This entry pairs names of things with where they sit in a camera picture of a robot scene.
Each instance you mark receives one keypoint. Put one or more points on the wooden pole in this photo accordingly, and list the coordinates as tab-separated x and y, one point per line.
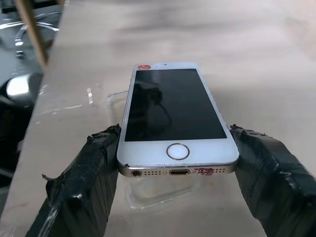
32	29

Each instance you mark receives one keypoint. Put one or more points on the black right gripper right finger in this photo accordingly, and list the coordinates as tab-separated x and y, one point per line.
274	182

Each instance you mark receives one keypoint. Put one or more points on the clear plastic phone case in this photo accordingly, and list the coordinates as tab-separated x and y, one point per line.
158	192

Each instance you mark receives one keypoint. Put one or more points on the black robot body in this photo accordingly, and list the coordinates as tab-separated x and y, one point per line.
14	103

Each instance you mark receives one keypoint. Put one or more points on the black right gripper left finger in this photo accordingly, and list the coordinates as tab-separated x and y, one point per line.
76	187

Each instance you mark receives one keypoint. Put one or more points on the white smartphone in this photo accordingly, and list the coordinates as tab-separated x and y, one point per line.
176	121

